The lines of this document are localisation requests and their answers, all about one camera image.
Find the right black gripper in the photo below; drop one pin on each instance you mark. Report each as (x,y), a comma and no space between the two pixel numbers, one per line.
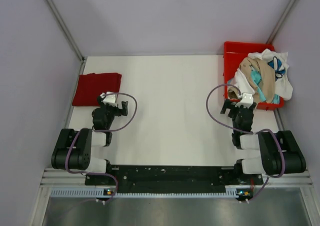
(228,105)

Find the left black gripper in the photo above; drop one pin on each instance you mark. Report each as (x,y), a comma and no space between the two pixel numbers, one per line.
(119,112)

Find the beige t-shirt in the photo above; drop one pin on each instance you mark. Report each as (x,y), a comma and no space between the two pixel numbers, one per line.
(243,83)

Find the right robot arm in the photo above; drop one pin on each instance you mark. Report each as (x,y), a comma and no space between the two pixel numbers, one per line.
(279,152)

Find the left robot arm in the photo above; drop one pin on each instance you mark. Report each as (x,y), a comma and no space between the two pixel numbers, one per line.
(73,149)

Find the white printed t-shirt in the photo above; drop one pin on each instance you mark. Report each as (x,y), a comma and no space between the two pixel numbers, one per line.
(279,62)

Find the folded red t-shirt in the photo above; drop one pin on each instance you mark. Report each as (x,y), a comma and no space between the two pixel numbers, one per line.
(91,86)

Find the teal t-shirt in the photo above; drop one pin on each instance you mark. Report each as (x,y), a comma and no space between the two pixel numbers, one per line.
(257,79)

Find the red plastic bin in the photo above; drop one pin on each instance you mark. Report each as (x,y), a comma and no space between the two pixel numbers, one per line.
(234,53)

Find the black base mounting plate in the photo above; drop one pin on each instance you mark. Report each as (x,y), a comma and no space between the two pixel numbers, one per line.
(179,179)

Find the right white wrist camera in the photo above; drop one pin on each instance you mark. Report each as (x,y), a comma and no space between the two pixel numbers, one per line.
(246,101)

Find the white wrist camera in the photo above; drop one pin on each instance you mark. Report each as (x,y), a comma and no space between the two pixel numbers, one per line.
(109,98)
(246,101)

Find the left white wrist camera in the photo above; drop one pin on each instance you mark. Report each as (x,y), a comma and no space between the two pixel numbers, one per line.
(109,98)

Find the grey slotted cable duct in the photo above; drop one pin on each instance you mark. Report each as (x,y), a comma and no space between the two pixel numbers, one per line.
(104,193)

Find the right aluminium corner post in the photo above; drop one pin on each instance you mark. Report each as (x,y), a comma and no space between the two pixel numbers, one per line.
(281,21)

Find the aluminium corner post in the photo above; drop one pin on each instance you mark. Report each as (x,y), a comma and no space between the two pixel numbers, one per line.
(63,27)
(281,21)

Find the aluminium frame rail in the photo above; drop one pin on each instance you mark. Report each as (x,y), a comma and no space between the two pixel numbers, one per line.
(59,178)

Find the left aluminium corner post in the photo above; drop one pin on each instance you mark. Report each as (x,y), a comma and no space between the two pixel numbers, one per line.
(63,27)

